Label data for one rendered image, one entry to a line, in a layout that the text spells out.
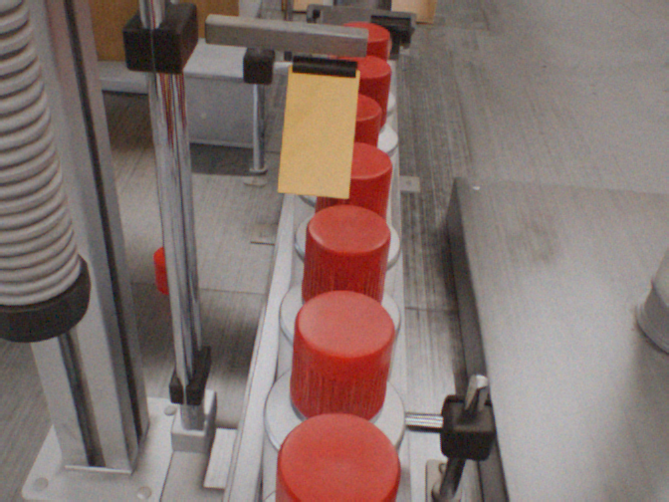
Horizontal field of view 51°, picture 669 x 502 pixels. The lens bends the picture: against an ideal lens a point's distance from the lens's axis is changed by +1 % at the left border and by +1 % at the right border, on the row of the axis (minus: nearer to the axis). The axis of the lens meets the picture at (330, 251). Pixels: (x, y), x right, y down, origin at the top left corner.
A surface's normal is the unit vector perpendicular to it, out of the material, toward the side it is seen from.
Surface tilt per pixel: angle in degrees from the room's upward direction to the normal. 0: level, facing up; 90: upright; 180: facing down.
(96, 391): 90
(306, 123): 48
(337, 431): 2
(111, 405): 90
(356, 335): 2
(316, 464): 2
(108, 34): 90
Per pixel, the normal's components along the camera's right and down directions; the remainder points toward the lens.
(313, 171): 0.00, -0.07
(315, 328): 0.11, -0.79
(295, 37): -0.06, 0.61
